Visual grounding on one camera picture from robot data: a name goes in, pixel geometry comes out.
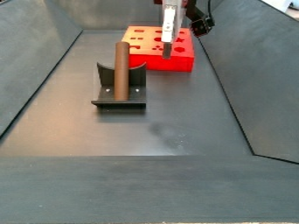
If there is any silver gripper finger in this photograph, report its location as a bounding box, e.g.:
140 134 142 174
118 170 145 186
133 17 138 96
173 0 186 35
161 4 176 59

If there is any red foam shape-sorter block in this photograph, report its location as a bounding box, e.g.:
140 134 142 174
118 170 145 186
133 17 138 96
122 26 194 72

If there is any black curved cradle fixture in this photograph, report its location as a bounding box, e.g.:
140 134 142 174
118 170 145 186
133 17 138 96
90 64 146 109

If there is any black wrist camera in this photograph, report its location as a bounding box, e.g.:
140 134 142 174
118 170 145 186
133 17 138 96
185 6 214 38

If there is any brown oval cylinder peg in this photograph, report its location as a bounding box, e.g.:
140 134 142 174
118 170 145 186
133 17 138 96
114 42 129 101

